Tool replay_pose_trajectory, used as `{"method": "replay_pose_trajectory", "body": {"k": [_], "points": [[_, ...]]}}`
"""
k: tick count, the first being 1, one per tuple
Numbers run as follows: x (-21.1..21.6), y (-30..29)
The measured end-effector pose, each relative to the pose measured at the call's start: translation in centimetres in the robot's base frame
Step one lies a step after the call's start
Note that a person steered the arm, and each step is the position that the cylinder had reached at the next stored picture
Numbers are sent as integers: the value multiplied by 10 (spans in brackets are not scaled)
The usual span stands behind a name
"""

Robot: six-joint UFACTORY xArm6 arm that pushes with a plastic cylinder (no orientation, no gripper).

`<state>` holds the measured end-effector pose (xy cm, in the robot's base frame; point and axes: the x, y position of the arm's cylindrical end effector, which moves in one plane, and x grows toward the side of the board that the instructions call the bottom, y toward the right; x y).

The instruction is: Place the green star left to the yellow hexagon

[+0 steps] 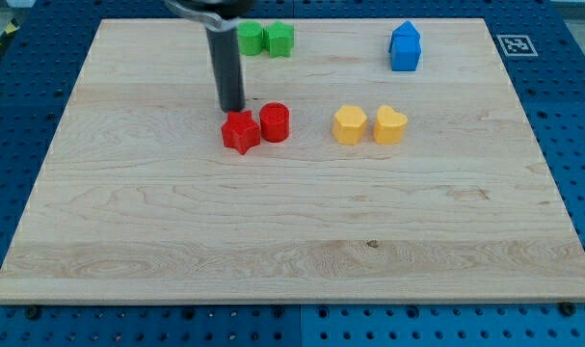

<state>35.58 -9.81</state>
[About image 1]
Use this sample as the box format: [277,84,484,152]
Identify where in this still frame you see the red star block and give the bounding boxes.
[221,110,261,155]

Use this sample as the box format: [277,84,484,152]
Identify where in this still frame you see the yellow hexagon block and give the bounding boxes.
[332,105,368,146]

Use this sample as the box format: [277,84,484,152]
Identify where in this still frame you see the light wooden board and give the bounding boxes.
[0,18,585,306]

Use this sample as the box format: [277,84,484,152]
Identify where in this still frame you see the silver black robot arm flange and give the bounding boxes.
[164,0,256,32]

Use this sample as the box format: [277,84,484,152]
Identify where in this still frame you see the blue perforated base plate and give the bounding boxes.
[0,1,585,346]

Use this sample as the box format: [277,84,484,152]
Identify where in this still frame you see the white fiducial marker tag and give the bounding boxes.
[496,34,538,57]

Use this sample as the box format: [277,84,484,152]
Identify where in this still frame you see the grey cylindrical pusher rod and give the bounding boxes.
[206,26,245,112]

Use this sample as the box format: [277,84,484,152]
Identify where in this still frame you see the blue pentagon house block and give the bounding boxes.
[388,20,420,53]

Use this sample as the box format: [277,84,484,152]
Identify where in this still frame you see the green star block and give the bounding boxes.
[263,21,295,58]

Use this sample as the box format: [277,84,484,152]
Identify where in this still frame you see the yellow heart block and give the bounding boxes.
[373,105,409,145]

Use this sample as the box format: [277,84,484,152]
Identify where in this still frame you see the red cylinder block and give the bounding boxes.
[259,102,290,143]

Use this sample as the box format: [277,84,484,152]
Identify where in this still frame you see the green cylinder block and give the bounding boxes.
[237,20,263,56]

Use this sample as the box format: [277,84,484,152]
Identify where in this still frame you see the blue cube block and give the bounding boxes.
[390,37,421,71]

